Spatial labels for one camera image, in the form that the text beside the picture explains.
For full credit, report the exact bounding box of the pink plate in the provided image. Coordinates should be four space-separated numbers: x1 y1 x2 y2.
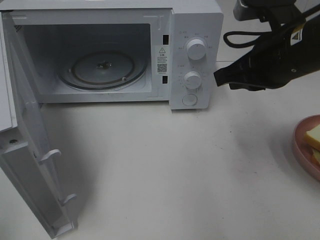
292 114 320 182

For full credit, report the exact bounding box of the lower sandwich bread slice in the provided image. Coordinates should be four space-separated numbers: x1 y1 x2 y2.
311 147 320 166

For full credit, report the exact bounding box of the upper white power knob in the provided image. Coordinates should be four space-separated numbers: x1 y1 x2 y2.
186 37 207 61

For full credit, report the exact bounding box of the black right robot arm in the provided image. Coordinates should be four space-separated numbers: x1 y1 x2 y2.
214 0 320 91

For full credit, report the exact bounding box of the glass microwave turntable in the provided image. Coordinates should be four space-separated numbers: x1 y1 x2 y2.
58 50 148 91

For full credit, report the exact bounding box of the sandwich bread slice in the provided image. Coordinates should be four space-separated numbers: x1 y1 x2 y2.
304 125 320 151
311 147 320 166

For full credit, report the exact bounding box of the lower white timer knob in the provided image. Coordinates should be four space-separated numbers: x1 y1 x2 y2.
183 71 202 90

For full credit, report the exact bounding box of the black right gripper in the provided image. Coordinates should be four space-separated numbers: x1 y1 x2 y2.
214 24 320 91

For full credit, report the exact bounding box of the round door release button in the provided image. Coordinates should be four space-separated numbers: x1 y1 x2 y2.
182 94 198 106

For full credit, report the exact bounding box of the warning label sticker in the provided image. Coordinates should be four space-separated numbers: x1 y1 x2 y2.
155 45 170 75

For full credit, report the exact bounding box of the white microwave oven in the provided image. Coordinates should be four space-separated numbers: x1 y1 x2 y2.
0 0 224 110

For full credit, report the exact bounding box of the upper sandwich bread slice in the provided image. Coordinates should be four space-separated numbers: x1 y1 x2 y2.
304 125 320 151

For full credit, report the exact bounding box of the white microwave door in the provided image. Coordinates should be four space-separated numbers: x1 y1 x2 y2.
0 10 76 238

